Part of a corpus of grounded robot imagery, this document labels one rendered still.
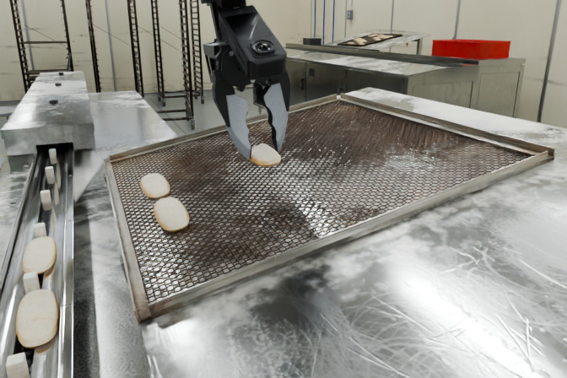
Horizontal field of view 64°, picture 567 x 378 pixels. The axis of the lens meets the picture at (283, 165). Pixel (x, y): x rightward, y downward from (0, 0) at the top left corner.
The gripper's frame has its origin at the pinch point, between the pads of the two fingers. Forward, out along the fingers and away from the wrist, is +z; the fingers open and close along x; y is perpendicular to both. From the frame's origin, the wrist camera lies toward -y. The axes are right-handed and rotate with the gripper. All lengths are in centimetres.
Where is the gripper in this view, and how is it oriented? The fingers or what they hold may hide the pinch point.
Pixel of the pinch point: (263, 147)
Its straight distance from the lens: 60.0
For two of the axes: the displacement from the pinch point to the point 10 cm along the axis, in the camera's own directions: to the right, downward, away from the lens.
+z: 1.6, 9.2, 3.6
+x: -9.1, 2.8, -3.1
